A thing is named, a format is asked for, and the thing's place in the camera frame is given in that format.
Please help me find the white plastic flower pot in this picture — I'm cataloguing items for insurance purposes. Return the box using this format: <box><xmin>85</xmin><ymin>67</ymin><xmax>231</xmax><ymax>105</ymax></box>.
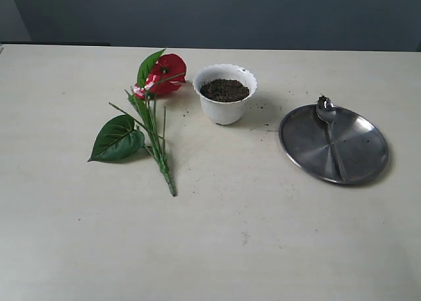
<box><xmin>192</xmin><ymin>64</ymin><xmax>257</xmax><ymax>126</ymax></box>

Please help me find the stainless steel spork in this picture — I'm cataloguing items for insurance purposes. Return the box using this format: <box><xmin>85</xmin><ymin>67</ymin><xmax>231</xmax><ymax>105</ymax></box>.
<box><xmin>316</xmin><ymin>95</ymin><xmax>348</xmax><ymax>181</ymax></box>

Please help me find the round stainless steel plate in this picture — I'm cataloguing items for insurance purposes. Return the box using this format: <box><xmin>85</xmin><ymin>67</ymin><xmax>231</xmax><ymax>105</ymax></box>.
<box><xmin>278</xmin><ymin>104</ymin><xmax>389</xmax><ymax>185</ymax></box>

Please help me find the red artificial flower with leaves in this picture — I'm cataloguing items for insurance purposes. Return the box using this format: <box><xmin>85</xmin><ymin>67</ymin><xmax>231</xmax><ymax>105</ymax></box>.
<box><xmin>88</xmin><ymin>49</ymin><xmax>187</xmax><ymax>197</ymax></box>

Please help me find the dark soil in pot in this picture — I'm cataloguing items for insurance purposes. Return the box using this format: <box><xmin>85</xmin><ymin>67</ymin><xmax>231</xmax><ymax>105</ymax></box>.
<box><xmin>200</xmin><ymin>79</ymin><xmax>250</xmax><ymax>103</ymax></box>

